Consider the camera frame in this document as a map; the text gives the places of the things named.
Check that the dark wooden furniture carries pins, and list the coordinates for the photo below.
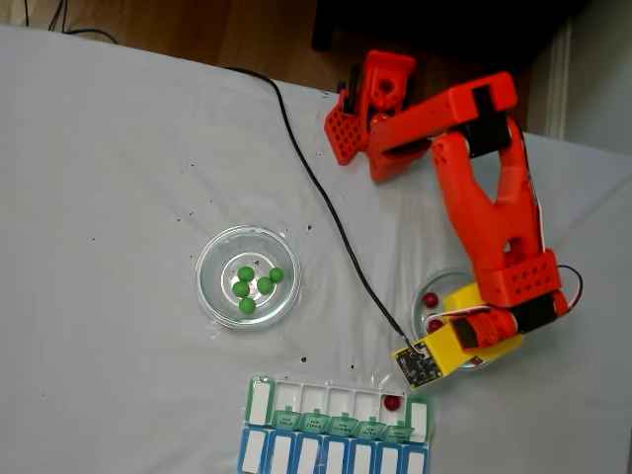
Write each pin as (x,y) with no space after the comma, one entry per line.
(444,24)

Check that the clear glass bowl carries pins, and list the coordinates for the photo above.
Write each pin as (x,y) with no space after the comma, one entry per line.
(217,296)
(419,316)

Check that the camera circuit board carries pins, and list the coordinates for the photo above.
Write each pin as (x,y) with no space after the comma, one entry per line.
(417,368)

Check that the green blue pill organizer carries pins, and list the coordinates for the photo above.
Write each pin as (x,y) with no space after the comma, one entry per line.
(284,451)

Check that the red ball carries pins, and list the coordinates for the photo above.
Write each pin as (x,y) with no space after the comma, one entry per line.
(430,299)
(392,402)
(435,325)

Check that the white tablecloth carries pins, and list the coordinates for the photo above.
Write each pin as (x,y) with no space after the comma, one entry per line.
(99,173)

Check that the green ball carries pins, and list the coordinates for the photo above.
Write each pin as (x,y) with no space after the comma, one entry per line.
(245,273)
(265,285)
(276,275)
(247,306)
(241,289)

